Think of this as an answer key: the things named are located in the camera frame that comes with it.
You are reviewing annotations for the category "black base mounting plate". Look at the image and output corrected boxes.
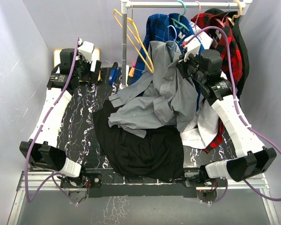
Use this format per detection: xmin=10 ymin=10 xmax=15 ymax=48
xmin=59 ymin=168 xmax=226 ymax=204

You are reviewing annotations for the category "yellow plastic hanger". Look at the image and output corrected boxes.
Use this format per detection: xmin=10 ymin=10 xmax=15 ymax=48
xmin=126 ymin=17 xmax=154 ymax=73

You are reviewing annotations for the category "pink hanger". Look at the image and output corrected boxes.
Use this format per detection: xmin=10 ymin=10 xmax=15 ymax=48
xmin=194 ymin=0 xmax=201 ymax=30

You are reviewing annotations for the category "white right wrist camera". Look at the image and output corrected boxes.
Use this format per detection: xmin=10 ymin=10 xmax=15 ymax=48
xmin=182 ymin=35 xmax=201 ymax=62

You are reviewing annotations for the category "metal clothes rack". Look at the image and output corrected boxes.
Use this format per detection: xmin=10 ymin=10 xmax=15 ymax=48
xmin=113 ymin=0 xmax=252 ymax=89

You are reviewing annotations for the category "aluminium frame rail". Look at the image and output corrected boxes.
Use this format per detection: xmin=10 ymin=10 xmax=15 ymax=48
xmin=7 ymin=121 xmax=281 ymax=225

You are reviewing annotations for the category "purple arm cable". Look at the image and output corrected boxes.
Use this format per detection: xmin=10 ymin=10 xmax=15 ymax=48
xmin=25 ymin=36 xmax=81 ymax=204
xmin=184 ymin=26 xmax=281 ymax=204

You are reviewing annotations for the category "teal plastic hanger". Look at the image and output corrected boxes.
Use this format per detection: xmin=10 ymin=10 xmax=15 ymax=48
xmin=171 ymin=0 xmax=190 ymax=31

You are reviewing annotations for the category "black shirt on table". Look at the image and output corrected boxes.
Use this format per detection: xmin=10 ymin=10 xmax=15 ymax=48
xmin=92 ymin=100 xmax=184 ymax=182

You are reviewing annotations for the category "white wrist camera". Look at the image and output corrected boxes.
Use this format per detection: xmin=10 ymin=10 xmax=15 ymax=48
xmin=78 ymin=41 xmax=94 ymax=62
xmin=182 ymin=35 xmax=201 ymax=62

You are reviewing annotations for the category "blue plaid shirt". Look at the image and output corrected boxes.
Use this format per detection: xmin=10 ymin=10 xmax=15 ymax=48
xmin=131 ymin=13 xmax=202 ymax=113

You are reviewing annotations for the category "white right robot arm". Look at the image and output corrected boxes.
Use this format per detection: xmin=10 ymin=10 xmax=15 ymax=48
xmin=176 ymin=49 xmax=277 ymax=186

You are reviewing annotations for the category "white shirt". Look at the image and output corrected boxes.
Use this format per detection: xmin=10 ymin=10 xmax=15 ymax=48
xmin=180 ymin=21 xmax=222 ymax=150

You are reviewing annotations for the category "red black plaid shirt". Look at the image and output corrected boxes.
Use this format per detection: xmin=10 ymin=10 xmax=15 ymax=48
xmin=191 ymin=12 xmax=243 ymax=152

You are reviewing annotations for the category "black hanging garment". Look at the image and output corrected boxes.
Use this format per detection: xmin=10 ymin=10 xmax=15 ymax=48
xmin=205 ymin=8 xmax=250 ymax=98

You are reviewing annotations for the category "yellow framed whiteboard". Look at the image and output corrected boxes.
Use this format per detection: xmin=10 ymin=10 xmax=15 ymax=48
xmin=53 ymin=48 xmax=102 ymax=82

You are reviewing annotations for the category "beige wooden hanger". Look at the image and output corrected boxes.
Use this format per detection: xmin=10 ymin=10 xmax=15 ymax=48
xmin=226 ymin=0 xmax=242 ymax=26

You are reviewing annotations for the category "light blue wire hanger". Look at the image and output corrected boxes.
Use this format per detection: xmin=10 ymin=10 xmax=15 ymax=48
xmin=166 ymin=24 xmax=178 ymax=51

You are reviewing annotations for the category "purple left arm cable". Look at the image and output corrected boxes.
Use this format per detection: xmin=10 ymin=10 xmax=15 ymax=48
xmin=25 ymin=36 xmax=81 ymax=204

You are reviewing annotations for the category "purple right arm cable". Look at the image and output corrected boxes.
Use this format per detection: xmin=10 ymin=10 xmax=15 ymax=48
xmin=184 ymin=26 xmax=281 ymax=204

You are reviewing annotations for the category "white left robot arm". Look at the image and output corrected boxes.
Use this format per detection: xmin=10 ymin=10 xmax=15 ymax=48
xmin=19 ymin=45 xmax=101 ymax=187

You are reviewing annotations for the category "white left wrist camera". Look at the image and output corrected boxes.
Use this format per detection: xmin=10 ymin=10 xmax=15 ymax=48
xmin=78 ymin=41 xmax=94 ymax=62

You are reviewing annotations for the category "grey shirt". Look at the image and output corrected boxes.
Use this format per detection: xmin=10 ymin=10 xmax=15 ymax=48
xmin=108 ymin=41 xmax=198 ymax=138

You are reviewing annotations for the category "orange small object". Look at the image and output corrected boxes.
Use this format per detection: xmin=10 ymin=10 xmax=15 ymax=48
xmin=128 ymin=67 xmax=134 ymax=77

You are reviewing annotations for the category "blue stapler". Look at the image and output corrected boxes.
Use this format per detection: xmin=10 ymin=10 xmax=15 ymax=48
xmin=108 ymin=62 xmax=119 ymax=84

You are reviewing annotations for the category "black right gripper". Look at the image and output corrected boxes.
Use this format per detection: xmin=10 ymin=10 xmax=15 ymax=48
xmin=177 ymin=51 xmax=207 ymax=84

